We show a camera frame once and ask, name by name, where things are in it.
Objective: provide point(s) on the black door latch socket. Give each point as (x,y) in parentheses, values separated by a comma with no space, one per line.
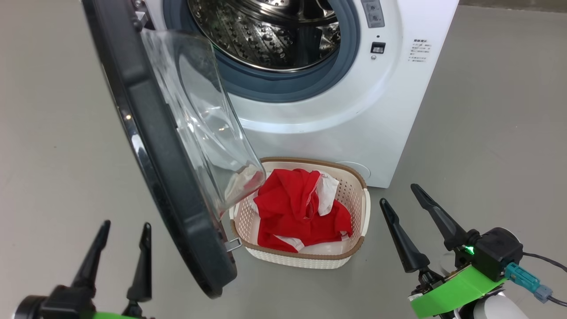
(378,48)

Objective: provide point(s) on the grey rubber door gasket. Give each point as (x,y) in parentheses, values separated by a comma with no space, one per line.
(283,86)

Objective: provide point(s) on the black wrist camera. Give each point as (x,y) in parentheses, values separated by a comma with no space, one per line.
(57,305)
(498,252)

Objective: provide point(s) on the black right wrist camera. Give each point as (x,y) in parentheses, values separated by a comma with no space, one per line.
(498,252)

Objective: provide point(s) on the cream perforated laundry basket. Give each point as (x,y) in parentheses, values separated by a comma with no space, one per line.
(292,259)

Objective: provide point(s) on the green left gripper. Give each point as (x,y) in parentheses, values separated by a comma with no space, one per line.
(119,316)

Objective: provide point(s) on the red garment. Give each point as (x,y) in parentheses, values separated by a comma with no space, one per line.
(288,208)

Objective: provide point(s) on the white front-load washing machine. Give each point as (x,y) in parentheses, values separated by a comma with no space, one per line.
(354,124)

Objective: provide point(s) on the black-rimmed glass washer door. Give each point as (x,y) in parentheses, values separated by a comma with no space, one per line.
(150,133)

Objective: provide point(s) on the white garment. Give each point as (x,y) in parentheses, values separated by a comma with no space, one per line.
(327,195)

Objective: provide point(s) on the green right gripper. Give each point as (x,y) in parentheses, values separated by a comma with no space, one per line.
(456,290)

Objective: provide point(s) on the grey warning sticker on washer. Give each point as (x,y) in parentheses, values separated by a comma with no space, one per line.
(373,12)

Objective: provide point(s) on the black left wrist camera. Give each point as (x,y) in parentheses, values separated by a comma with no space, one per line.
(57,305)

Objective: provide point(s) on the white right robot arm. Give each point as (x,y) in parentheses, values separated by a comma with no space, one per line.
(496,310)

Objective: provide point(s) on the steel washer drum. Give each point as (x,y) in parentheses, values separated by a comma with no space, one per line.
(261,35)

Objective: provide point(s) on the metal door hinge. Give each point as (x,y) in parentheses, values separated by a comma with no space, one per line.
(141,17)

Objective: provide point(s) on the printed instruction text label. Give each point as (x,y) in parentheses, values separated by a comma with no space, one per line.
(419,50)

